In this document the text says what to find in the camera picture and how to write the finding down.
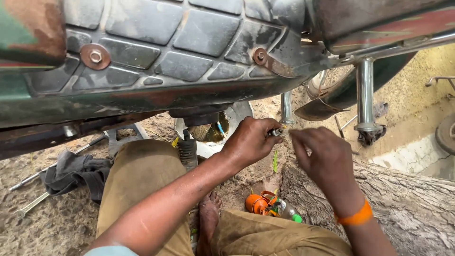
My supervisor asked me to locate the person's right hand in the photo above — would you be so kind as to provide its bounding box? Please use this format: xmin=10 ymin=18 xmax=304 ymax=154
xmin=289 ymin=127 xmax=358 ymax=201

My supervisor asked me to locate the person's left hand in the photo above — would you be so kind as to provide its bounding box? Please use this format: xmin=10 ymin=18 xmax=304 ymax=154
xmin=220 ymin=117 xmax=286 ymax=175

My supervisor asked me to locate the white basin with dirty liquid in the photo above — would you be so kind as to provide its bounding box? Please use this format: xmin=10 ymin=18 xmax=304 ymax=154
xmin=174 ymin=101 xmax=254 ymax=159

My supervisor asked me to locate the orange oil can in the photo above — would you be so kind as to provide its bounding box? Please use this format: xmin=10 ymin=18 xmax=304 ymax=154
xmin=245 ymin=191 xmax=278 ymax=216

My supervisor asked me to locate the clear bottle with green cap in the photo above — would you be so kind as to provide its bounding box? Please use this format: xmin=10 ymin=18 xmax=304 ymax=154
xmin=272 ymin=198 xmax=303 ymax=224

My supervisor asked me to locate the straw brush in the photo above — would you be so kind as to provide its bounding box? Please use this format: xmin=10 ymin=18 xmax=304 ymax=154
xmin=190 ymin=124 xmax=213 ymax=142

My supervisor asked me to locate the black coil spring part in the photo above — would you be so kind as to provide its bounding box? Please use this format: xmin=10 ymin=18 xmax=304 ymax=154
xmin=177 ymin=129 xmax=198 ymax=172

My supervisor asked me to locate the small grey cloth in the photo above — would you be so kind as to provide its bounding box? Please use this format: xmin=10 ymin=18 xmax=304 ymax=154
xmin=373 ymin=102 xmax=389 ymax=119

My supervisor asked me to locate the orange wristband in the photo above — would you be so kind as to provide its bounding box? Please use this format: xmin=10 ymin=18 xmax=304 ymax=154
xmin=333 ymin=199 xmax=374 ymax=227

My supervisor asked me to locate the person's bare foot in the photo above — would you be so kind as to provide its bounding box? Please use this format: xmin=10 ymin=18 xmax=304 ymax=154
xmin=195 ymin=191 xmax=223 ymax=256

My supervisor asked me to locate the pale concrete slab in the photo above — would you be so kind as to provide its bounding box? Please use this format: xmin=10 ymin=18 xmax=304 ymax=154
xmin=369 ymin=133 xmax=455 ymax=180

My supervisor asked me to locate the grey tree trunk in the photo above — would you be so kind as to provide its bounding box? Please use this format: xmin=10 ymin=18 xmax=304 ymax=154
xmin=280 ymin=155 xmax=455 ymax=256

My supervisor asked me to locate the old green motorcycle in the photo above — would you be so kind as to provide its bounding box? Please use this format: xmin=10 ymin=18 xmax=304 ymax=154
xmin=0 ymin=0 xmax=455 ymax=160

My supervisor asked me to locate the dark round wheel disc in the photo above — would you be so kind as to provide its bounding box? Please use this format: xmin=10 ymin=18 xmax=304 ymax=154
xmin=435 ymin=113 xmax=455 ymax=156

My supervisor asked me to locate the bent metal rod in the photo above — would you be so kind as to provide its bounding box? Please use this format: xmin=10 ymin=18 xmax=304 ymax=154
xmin=425 ymin=75 xmax=455 ymax=94

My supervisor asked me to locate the person's light blue sleeve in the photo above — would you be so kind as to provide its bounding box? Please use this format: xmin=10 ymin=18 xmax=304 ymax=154
xmin=83 ymin=245 xmax=139 ymax=256

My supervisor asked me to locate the dark grey rag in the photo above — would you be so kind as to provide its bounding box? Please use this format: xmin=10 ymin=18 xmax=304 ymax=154
xmin=40 ymin=149 xmax=114 ymax=205

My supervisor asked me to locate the long metal socket wrench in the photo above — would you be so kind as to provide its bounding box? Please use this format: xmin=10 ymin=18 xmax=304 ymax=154
xmin=9 ymin=133 xmax=108 ymax=192

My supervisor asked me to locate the silver open-end spanner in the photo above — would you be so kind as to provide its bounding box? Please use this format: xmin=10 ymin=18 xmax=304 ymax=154
xmin=14 ymin=191 xmax=50 ymax=219

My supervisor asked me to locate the thin metal T-handle tool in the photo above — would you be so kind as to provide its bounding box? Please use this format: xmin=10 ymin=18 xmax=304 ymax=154
xmin=334 ymin=114 xmax=360 ymax=156

